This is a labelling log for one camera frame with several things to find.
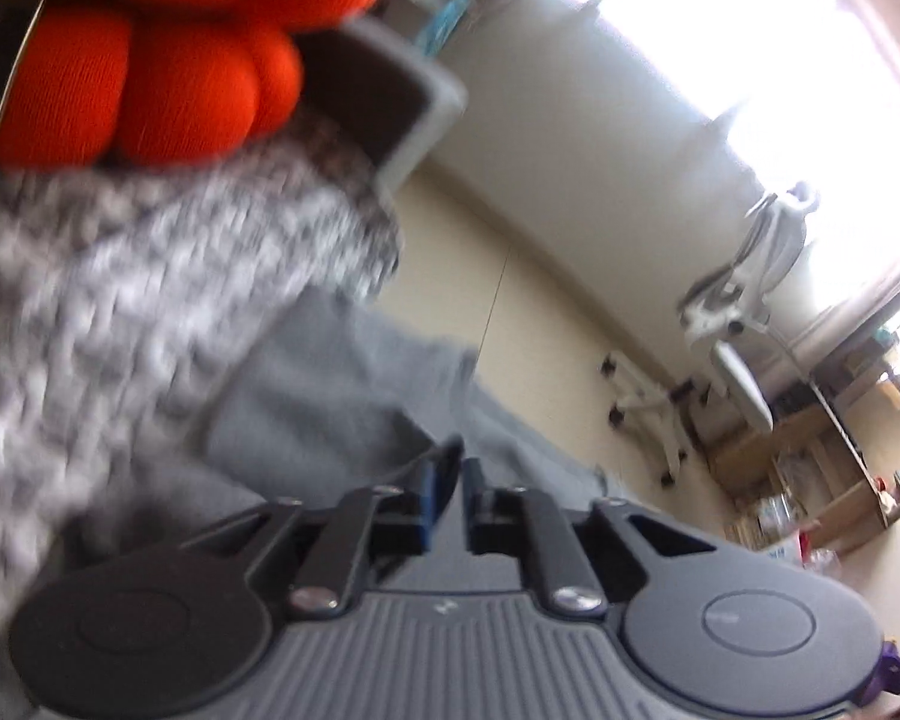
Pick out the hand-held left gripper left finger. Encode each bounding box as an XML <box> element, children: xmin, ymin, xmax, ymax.
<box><xmin>184</xmin><ymin>436</ymin><xmax>464</xmax><ymax>616</ymax></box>

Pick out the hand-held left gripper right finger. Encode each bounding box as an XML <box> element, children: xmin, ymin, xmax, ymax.
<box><xmin>461</xmin><ymin>457</ymin><xmax>732</xmax><ymax>616</ymax></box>

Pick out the grey sweatshirt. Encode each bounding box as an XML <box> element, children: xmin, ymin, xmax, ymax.
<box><xmin>60</xmin><ymin>285</ymin><xmax>608</xmax><ymax>601</ymax></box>

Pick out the white office chair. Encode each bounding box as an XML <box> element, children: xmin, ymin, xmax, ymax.
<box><xmin>604</xmin><ymin>184</ymin><xmax>822</xmax><ymax>485</ymax></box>

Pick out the wooden shelf desk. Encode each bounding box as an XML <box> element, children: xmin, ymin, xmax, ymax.
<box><xmin>709</xmin><ymin>330</ymin><xmax>900</xmax><ymax>563</ymax></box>

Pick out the grey checked quilted blanket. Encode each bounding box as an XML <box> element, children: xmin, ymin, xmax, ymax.
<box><xmin>0</xmin><ymin>120</ymin><xmax>402</xmax><ymax>691</ymax></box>

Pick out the grey sofa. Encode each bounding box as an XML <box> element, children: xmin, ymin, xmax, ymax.
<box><xmin>292</xmin><ymin>15</ymin><xmax>470</xmax><ymax>200</ymax></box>

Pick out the blue plastic bag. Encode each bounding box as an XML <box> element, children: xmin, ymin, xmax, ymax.
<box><xmin>416</xmin><ymin>0</ymin><xmax>470</xmax><ymax>53</ymax></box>

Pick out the orange pumpkin cushion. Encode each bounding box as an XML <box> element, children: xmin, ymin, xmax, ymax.
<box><xmin>0</xmin><ymin>0</ymin><xmax>391</xmax><ymax>166</ymax></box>

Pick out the window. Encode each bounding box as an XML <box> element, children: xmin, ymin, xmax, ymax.
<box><xmin>547</xmin><ymin>0</ymin><xmax>900</xmax><ymax>316</ymax></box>

